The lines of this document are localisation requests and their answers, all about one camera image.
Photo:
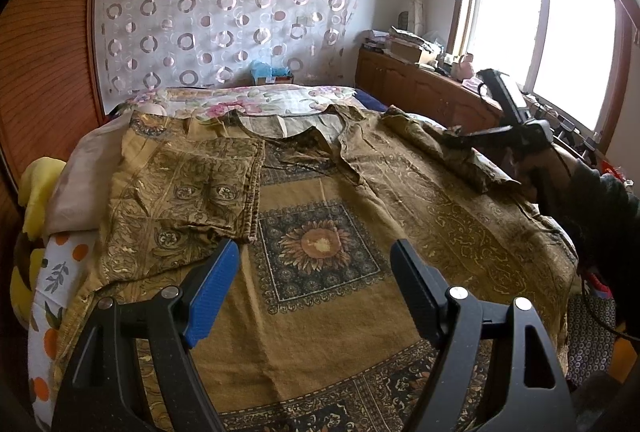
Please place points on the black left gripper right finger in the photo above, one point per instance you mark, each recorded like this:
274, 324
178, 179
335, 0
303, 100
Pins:
451, 319

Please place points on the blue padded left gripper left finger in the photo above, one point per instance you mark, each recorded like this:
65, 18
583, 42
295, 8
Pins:
179, 317

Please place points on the brown gold patterned garment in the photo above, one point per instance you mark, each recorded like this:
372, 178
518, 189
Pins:
314, 334

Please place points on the wooden low cabinet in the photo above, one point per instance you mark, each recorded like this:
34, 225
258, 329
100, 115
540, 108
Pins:
394, 83

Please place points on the clutter on cabinet top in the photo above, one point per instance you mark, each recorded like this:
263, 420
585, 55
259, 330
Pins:
412, 49

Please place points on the orange-print white sheet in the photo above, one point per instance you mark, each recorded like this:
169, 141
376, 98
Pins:
63, 262

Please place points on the dark blue blanket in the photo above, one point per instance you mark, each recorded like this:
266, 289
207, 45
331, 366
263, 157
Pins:
368, 101

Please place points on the beige pillow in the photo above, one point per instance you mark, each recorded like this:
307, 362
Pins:
80, 196

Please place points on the yellow plush toy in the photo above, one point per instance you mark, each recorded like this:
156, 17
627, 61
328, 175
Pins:
35, 189

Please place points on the floral quilt bedspread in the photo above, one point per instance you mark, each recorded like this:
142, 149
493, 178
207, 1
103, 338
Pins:
253, 100

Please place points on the blue tissue pack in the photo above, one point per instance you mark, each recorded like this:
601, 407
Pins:
265, 74

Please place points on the wooden headboard wardrobe panel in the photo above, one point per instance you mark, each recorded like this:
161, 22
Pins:
50, 95

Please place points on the white circle-pattern curtain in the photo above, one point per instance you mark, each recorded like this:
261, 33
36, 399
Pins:
142, 45

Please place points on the window with wooden frame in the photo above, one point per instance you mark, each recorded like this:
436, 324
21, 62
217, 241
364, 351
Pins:
571, 55

